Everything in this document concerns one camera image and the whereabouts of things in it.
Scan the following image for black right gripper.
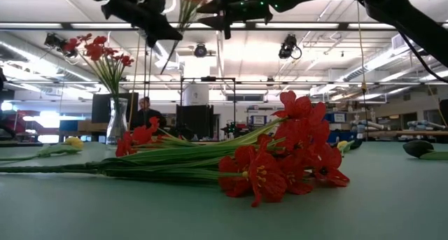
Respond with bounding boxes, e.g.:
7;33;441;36
196;0;274;40

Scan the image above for clear glass vase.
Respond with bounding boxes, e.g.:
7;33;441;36
106;97;130;146

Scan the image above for dark green artificial tulip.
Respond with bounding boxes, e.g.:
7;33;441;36
402;139;448;162

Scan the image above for round black ceiling device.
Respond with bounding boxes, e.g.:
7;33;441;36
193;43;209;59

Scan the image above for black overhead beam with lights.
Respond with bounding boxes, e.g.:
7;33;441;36
0;21;448;32

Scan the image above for white cylinder tank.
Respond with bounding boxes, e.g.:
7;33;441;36
183;84;210;106

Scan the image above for person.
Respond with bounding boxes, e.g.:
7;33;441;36
130;96;168;131

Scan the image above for black monitor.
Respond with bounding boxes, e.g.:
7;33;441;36
91;92;139;124

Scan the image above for black panel screen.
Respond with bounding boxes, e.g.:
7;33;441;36
176;104;215;140

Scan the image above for brown cardboard box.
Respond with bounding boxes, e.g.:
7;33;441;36
77;120;109;132

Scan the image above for white sign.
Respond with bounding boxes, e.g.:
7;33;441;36
249;114;267;127

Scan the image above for blue storage bins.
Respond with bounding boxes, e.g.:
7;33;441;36
323;112;348;124

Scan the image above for wooden background workbench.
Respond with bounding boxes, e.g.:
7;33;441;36
363;129;448;138

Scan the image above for pale background robot arms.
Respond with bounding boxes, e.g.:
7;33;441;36
407;120;447;131

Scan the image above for black metal frame stand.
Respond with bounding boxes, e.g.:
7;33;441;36
179;76;237;140

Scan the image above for black overhead camera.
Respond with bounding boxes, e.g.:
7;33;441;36
278;33;302;61

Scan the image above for black ceiling-mounted camera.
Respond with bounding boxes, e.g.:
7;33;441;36
43;32;79;59

